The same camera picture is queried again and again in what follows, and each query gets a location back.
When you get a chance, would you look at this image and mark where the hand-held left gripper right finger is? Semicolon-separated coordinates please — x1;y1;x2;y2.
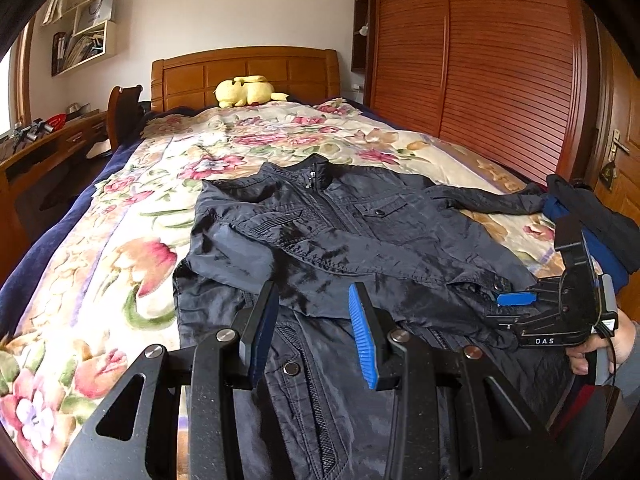
348;281;576;480

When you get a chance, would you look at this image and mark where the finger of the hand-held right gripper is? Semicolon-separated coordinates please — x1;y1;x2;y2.
496;290;540;307
486;312;524;331

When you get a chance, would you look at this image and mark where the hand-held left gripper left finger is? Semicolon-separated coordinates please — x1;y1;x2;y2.
52;281;280;480

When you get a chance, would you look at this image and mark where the dark jacket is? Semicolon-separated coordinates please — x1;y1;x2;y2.
172;154;576;480

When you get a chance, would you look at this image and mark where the person's right forearm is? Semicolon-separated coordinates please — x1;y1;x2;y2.
614;321;640;401

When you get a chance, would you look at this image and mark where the person's right hand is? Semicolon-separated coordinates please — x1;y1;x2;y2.
567;310;636;376

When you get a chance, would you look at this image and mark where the blue cloth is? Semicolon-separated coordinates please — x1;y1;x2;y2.
542;195;630;292

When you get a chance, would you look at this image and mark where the black cloth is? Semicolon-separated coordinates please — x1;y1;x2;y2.
546;174;634;262

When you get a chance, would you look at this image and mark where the red cloth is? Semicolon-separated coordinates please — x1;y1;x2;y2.
560;385;602;422

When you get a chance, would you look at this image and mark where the floral blanket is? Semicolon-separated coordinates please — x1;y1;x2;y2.
0;97;568;480

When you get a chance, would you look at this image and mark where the wooden door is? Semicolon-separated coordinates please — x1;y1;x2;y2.
585;15;640;311

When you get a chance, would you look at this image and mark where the navy blue bed cover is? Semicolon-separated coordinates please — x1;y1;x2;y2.
0;105;151;321

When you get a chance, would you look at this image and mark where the wooden slatted wardrobe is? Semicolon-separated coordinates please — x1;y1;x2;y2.
365;0;601;191

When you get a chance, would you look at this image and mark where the yellow plush toy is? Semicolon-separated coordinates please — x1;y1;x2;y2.
214;75;290;108

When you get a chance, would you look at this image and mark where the wooden chair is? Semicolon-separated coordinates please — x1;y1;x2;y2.
106;85;151;153

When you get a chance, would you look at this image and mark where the wooden bed headboard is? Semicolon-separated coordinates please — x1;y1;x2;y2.
150;46;341;113

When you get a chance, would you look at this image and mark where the wooden desk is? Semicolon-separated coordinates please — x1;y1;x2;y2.
0;110;113;281

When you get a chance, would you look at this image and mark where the black metal tool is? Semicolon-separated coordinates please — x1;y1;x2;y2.
10;120;47;149

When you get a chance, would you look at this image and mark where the wooden open side shelf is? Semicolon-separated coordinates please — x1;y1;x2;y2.
351;0;374;73

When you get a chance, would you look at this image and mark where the black cable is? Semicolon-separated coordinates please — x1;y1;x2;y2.
594;319;620;377

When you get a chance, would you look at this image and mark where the brass door handle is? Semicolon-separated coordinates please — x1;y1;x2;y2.
611;130;631;162

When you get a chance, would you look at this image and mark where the window frame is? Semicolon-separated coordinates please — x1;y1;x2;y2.
0;15;37;142

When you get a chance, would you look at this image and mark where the white wall shelf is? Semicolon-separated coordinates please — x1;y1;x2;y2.
40;0;125;78

